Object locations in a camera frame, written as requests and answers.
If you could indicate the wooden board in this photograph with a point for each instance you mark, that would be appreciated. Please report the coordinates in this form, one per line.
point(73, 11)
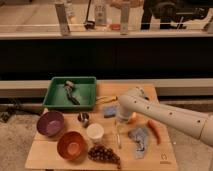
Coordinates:
point(158, 157)

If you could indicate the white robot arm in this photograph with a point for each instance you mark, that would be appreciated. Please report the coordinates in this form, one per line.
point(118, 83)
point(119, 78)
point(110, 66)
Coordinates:
point(195, 124)

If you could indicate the green plastic tray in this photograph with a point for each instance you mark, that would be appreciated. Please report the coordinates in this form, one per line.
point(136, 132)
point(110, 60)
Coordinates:
point(84, 91)

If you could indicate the blue sponge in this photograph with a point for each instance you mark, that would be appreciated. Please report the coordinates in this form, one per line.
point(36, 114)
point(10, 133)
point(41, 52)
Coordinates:
point(109, 111)

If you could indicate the silver fork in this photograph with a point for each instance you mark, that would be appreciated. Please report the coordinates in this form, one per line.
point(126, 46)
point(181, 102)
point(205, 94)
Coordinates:
point(118, 134)

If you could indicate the small metal cup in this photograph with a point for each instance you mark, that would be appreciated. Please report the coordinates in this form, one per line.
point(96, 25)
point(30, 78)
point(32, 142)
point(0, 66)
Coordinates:
point(83, 118)

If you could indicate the orange bowl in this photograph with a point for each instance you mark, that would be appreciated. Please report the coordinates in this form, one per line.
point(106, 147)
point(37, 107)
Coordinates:
point(71, 145)

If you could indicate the grey tool in tray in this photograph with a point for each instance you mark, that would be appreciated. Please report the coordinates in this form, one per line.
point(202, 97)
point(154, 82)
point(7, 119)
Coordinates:
point(69, 88)

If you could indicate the grey blue cloth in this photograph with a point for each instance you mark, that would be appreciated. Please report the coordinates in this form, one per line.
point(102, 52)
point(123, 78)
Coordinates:
point(140, 136)

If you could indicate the bunch of dark grapes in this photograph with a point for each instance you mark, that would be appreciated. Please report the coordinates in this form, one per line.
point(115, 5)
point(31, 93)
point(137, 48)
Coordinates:
point(100, 153)

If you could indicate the purple bowl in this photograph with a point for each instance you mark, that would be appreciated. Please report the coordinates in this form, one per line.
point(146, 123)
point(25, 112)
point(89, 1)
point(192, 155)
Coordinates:
point(50, 123)

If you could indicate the orange fruit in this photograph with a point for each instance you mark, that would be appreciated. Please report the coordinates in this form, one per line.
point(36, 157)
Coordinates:
point(133, 118)

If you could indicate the wooden handled utensil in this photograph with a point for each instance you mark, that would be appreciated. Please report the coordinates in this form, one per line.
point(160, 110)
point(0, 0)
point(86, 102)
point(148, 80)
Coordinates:
point(105, 99)

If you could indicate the orange carrot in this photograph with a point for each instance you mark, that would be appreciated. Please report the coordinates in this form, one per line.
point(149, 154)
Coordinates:
point(155, 130)

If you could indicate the white cup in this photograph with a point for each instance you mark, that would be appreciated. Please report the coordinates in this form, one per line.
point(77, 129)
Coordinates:
point(95, 132)

